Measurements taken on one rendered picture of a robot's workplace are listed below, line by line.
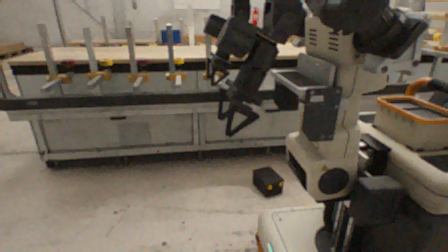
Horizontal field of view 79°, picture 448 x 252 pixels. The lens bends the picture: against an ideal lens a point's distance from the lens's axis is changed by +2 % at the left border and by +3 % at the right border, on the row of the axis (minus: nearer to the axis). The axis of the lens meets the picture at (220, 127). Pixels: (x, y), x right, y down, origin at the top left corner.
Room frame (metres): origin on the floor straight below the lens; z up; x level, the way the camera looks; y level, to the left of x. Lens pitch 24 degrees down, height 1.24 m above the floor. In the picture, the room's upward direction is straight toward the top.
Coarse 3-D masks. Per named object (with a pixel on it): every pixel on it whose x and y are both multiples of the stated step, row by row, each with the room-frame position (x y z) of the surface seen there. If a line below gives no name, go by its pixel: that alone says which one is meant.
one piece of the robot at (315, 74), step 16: (304, 64) 0.88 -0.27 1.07; (320, 64) 0.77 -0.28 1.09; (288, 80) 0.79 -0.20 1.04; (304, 80) 0.80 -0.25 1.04; (320, 80) 0.76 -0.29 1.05; (288, 96) 0.94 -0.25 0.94; (304, 96) 0.70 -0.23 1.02; (320, 96) 0.69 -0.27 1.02; (336, 96) 0.70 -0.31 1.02; (304, 112) 0.69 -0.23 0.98; (320, 112) 0.69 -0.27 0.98; (336, 112) 0.70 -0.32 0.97; (304, 128) 0.69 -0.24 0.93; (320, 128) 0.69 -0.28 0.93
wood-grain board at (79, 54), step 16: (64, 48) 2.50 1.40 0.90; (80, 48) 2.50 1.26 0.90; (96, 48) 2.51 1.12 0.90; (112, 48) 2.51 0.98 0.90; (144, 48) 2.53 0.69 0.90; (160, 48) 2.53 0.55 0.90; (176, 48) 2.53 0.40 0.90; (192, 48) 2.54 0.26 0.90; (288, 48) 2.52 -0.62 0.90; (304, 48) 2.52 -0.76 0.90; (16, 64) 1.87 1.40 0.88; (32, 64) 1.88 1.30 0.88
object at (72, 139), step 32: (128, 64) 1.98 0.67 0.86; (160, 64) 2.01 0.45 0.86; (192, 64) 2.04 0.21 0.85; (288, 64) 2.15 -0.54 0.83; (32, 128) 1.88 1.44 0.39; (64, 128) 1.94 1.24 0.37; (96, 128) 1.97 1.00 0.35; (128, 128) 2.00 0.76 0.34; (160, 128) 2.04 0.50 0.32; (192, 128) 2.08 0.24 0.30; (224, 128) 2.11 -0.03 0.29; (256, 128) 2.15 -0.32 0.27; (288, 128) 2.19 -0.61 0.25; (64, 160) 1.92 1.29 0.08; (96, 160) 1.95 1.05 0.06; (160, 160) 2.02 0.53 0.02
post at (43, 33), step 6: (42, 24) 1.71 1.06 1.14; (42, 30) 1.71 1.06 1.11; (42, 36) 1.71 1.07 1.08; (48, 36) 1.74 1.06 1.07; (42, 42) 1.70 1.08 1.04; (48, 42) 1.72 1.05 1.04; (48, 48) 1.71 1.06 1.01; (48, 54) 1.71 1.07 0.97; (48, 60) 1.71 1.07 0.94; (54, 60) 1.74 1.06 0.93; (48, 66) 1.70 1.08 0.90; (54, 66) 1.72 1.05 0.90; (54, 72) 1.71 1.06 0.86; (60, 84) 1.74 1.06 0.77; (54, 90) 1.70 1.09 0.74; (60, 90) 1.72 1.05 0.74
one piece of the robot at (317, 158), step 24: (312, 24) 0.89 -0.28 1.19; (312, 48) 0.89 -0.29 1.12; (336, 48) 0.75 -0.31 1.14; (336, 72) 0.76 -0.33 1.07; (360, 72) 0.76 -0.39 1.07; (360, 96) 0.78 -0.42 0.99; (288, 144) 0.90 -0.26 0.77; (312, 144) 0.81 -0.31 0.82; (336, 144) 0.72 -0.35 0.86; (312, 168) 0.71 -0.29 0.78; (336, 168) 0.72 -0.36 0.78; (312, 192) 0.72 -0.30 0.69; (336, 192) 0.72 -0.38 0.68
